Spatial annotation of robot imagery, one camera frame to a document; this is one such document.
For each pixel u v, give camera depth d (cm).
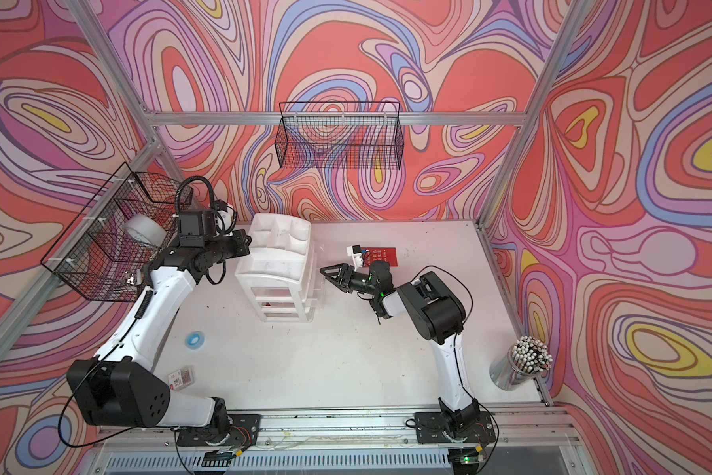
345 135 96
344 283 84
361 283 84
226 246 67
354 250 91
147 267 75
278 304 86
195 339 88
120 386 40
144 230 74
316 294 94
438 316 57
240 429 72
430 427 73
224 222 65
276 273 81
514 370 71
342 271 84
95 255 70
